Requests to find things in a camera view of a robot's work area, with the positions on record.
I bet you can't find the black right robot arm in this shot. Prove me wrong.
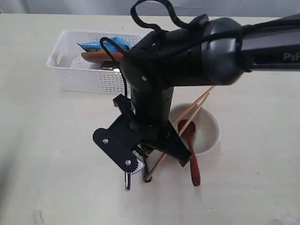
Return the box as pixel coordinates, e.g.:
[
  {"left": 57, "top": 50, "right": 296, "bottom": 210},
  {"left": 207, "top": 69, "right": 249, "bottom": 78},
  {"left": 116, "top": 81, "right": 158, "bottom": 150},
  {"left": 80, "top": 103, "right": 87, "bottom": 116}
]
[{"left": 110, "top": 14, "right": 300, "bottom": 171}]

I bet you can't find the wooden chopstick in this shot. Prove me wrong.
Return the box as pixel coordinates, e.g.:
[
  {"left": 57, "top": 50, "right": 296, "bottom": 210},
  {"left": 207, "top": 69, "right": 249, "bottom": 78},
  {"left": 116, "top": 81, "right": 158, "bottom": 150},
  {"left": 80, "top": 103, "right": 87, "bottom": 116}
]
[
  {"left": 171, "top": 86, "right": 215, "bottom": 125},
  {"left": 145, "top": 90, "right": 210, "bottom": 182}
]

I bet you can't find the white speckled ceramic bowl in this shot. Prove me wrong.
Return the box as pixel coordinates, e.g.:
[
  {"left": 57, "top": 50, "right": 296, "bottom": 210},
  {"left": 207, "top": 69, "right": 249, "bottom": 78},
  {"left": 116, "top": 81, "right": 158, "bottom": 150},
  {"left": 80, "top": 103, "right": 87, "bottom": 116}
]
[{"left": 169, "top": 103, "right": 220, "bottom": 156}]

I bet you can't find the silver table knife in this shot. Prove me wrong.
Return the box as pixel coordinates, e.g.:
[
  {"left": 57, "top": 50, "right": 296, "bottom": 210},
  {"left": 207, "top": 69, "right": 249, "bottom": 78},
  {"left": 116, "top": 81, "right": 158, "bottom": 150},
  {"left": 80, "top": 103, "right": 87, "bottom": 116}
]
[{"left": 124, "top": 172, "right": 131, "bottom": 191}]

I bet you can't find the brown wooden plate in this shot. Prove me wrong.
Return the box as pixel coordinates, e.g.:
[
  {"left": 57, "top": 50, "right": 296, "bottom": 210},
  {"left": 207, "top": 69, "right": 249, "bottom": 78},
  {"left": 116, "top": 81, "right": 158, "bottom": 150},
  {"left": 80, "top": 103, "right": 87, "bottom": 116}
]
[{"left": 81, "top": 52, "right": 123, "bottom": 63}]

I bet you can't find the blue cloth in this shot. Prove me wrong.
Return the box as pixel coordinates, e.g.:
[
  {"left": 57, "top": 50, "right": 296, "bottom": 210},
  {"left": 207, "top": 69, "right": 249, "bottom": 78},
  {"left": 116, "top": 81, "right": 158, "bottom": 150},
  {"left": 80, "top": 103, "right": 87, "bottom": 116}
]
[{"left": 77, "top": 37, "right": 131, "bottom": 53}]

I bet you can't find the silver metal fork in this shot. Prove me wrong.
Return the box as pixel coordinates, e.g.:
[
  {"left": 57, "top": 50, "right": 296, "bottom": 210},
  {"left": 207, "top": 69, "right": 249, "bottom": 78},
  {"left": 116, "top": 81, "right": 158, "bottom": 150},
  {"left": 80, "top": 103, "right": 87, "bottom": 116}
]
[{"left": 140, "top": 145, "right": 153, "bottom": 183}]

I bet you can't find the brown wooden spoon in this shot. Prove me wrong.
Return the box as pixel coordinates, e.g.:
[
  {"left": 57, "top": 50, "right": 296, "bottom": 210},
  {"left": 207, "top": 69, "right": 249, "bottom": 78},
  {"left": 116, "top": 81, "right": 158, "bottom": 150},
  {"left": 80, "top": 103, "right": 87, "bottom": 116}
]
[{"left": 181, "top": 121, "right": 201, "bottom": 187}]

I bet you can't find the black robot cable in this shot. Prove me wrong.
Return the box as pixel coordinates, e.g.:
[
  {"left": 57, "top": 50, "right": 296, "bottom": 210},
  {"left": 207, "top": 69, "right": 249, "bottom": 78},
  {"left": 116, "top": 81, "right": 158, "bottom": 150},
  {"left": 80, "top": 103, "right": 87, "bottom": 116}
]
[{"left": 99, "top": 0, "right": 209, "bottom": 99}]

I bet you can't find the white perforated plastic basket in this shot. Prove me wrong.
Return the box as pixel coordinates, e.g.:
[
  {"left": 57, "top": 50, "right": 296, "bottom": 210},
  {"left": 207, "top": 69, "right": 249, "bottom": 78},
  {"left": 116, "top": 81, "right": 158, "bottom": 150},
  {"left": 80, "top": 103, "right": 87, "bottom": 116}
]
[{"left": 47, "top": 30, "right": 142, "bottom": 94}]

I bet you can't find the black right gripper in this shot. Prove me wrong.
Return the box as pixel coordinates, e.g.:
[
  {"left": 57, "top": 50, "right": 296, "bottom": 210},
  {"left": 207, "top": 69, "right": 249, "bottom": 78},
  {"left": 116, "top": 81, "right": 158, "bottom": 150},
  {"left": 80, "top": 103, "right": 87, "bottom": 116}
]
[{"left": 112, "top": 87, "right": 192, "bottom": 166}]

